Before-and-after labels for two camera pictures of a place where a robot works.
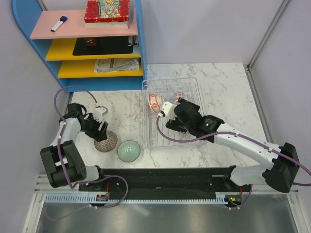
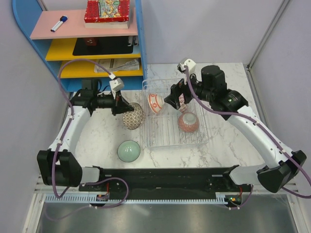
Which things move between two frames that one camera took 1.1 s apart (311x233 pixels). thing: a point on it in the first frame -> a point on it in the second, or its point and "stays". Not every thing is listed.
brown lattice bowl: [108, 144] -> [133, 120]
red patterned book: [107, 14] stays
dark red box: [91, 41] stays
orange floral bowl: [154, 102] stays
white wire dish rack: [157, 135] stays
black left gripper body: [91, 127] -> [114, 103]
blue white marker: [62, 19] stays
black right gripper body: [176, 125] -> [181, 87]
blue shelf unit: [88, 59] stays
